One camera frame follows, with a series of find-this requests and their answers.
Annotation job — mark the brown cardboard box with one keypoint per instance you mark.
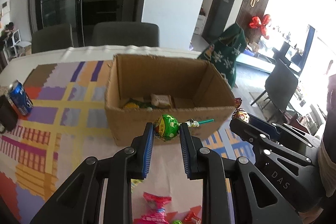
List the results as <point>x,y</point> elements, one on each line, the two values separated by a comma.
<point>142,88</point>

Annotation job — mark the black mug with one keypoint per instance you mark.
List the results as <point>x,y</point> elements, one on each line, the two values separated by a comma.
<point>8,116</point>

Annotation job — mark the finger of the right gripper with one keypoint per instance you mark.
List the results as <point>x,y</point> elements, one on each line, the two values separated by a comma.
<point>277,132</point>
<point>261,141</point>

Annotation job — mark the blue Pepsi can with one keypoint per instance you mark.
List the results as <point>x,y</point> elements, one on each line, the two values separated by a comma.
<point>20,98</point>

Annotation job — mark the person's right sleeve and hand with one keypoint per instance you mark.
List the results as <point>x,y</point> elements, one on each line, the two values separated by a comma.
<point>326,151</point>

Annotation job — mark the light green small snack packet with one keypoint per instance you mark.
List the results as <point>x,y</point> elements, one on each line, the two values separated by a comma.
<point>134,183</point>

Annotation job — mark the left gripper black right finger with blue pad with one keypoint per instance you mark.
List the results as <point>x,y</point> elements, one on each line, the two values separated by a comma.
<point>202,163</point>

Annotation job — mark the chocolate candy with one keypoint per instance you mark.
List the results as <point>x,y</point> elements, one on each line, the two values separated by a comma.
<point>239,112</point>

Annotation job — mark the green lollipop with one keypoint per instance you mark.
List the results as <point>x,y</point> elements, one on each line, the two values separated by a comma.
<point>166,127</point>

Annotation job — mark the white snack packet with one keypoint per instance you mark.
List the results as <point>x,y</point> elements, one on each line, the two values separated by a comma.
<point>161,101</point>

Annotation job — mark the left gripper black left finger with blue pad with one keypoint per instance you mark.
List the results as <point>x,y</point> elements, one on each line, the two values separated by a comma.
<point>132,162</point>

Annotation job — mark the green Christmas stocking bag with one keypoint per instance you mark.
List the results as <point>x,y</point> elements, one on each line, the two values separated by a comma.
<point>224,50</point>

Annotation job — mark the grey chair behind table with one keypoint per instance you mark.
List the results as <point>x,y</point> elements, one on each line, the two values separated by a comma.
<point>125,34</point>
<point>52,38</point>

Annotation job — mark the pink snack packet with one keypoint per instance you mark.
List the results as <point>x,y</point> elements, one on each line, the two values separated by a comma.
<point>155,209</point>

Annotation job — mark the colourful patterned tablecloth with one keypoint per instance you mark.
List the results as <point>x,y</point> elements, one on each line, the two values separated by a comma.
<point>67,125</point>

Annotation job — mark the red ribbon bow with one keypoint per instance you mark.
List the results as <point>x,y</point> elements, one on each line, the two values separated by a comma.
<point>261,24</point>

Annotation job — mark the dark grey dining chair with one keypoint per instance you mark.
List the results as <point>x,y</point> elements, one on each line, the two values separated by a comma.
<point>280,86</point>

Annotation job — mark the red transparent candy packet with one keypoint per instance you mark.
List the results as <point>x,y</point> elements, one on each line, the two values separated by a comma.
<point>191,218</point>

